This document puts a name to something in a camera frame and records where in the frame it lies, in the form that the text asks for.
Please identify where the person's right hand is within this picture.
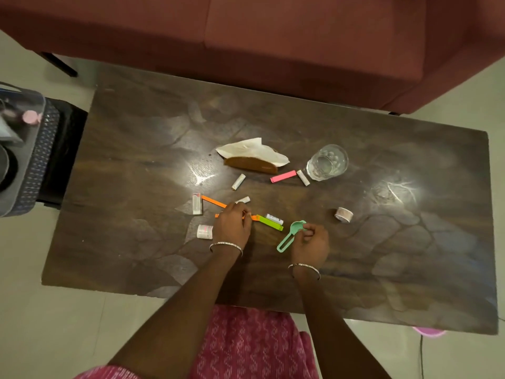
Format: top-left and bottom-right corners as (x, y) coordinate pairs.
(291, 223), (330, 271)

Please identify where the person's left hand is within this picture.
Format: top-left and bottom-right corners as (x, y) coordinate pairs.
(212, 201), (252, 251)

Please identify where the green measuring spoon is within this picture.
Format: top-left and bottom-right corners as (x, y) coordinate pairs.
(276, 220), (308, 254)

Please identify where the orange sealing clip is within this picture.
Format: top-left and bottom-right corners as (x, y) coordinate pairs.
(215, 212), (261, 222)
(201, 195), (228, 210)

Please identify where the person's left forearm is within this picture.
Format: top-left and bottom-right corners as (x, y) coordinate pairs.
(108, 246), (242, 379)

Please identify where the person's right forearm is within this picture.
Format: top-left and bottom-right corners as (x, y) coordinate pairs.
(294, 267), (392, 379)

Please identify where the silver bangle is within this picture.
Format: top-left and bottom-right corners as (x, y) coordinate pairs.
(209, 241), (244, 258)
(287, 263), (322, 281)

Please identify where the green sealing clip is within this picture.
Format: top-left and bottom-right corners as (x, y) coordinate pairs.
(258, 216), (284, 232)

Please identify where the brown wooden napkin holder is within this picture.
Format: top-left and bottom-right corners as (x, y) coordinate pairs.
(223, 155), (279, 175)

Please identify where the white tissue paper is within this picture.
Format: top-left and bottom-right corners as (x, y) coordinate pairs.
(215, 137), (290, 168)

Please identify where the clear drinking glass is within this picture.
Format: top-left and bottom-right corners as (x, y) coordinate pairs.
(306, 144), (350, 182)

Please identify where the pink patterned garment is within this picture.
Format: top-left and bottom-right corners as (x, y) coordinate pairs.
(74, 305), (321, 379)

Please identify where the pink plastic tub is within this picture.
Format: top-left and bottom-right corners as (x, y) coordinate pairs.
(412, 326), (447, 338)

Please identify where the maroon sofa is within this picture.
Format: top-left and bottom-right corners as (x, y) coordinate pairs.
(0, 0), (505, 116)

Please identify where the black plastic stool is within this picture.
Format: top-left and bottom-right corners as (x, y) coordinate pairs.
(36, 97), (88, 210)

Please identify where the grey plastic basket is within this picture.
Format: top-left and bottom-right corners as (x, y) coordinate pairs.
(0, 96), (60, 218)

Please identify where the black round container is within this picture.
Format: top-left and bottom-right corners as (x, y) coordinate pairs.
(0, 143), (19, 192)

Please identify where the clear plastic container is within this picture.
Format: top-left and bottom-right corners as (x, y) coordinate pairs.
(0, 82), (46, 148)

